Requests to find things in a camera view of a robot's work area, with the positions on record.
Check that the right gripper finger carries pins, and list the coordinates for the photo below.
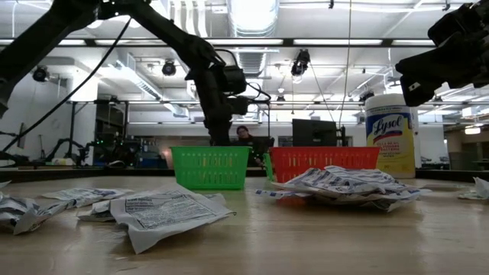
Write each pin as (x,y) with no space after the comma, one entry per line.
(420,80)

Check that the green plastic mesh basket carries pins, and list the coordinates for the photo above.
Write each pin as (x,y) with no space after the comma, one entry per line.
(210,168)
(268,166)

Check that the black background robot arm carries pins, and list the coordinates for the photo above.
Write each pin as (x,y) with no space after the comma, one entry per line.
(81,154)

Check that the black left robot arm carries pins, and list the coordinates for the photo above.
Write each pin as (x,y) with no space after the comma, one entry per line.
(34,42)

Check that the person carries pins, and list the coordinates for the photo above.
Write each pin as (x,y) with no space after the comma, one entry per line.
(254,149)

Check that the black ceiling spotlight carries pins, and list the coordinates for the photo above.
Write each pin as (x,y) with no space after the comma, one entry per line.
(40,73)
(169,68)
(366,95)

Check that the glowing ceiling lamp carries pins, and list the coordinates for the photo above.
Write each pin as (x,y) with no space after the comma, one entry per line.
(472,130)

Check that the Lysol wipes canister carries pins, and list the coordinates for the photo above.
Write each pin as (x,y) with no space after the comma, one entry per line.
(389,145)

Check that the black computer monitor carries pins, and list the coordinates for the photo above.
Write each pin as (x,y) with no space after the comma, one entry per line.
(315,133)

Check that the black overhead light bar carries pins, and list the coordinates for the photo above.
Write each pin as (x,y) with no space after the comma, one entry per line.
(288,42)

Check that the red plastic mesh basket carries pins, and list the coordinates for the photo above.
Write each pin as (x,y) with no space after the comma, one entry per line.
(324,158)

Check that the dark equipment rack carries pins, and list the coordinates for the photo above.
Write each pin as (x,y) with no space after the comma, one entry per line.
(109,126)

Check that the white packet at right edge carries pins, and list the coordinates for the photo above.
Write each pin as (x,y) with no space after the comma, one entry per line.
(482,187)

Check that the black red background device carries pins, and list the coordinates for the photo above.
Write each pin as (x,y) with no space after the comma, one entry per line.
(20,135)

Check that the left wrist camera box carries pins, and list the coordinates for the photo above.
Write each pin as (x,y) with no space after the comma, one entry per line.
(234,79)

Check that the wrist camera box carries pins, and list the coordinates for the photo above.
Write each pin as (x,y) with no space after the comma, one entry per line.
(234,79)
(456,24)

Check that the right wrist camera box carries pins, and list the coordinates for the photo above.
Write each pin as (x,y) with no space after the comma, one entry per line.
(456,24)

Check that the black background rig frame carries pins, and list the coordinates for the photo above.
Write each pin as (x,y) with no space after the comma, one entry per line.
(268,130)

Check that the round silver air duct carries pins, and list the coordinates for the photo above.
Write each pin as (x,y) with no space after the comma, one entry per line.
(252,23)

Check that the black overhead camera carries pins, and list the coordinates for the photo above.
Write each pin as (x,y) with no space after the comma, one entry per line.
(301,63)

